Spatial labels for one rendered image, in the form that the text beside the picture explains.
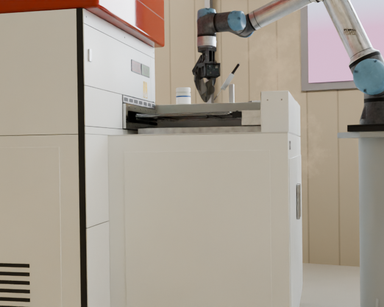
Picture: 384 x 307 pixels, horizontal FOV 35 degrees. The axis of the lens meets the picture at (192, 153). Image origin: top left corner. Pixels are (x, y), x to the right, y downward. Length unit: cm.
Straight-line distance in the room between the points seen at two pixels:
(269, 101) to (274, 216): 39
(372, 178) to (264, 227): 47
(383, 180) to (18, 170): 126
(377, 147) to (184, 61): 238
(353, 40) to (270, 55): 200
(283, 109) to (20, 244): 98
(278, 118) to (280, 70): 208
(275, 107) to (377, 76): 36
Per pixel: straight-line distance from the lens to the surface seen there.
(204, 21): 244
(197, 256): 210
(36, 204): 205
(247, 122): 228
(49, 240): 204
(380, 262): 232
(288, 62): 414
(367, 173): 230
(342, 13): 225
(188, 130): 235
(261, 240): 205
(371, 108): 231
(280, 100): 209
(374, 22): 404
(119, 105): 228
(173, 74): 444
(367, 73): 218
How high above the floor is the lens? 77
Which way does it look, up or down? 1 degrees down
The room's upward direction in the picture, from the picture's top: 1 degrees counter-clockwise
